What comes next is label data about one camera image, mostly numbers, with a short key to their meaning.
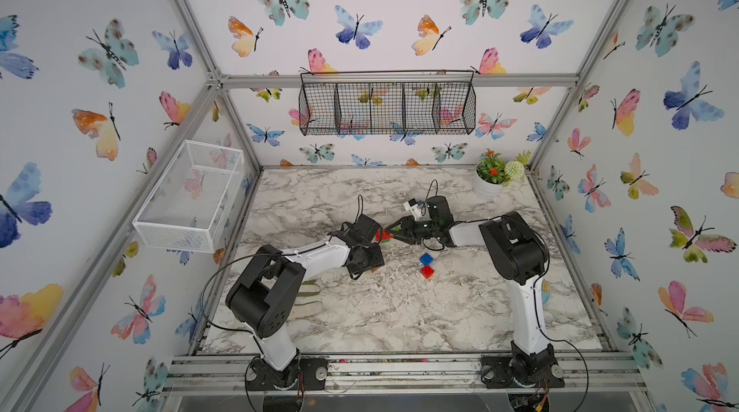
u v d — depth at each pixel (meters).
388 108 0.99
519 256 0.58
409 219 0.91
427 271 0.91
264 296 0.46
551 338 0.64
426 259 0.93
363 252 0.71
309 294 0.87
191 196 0.87
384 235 0.98
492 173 0.99
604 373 0.75
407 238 0.91
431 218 0.89
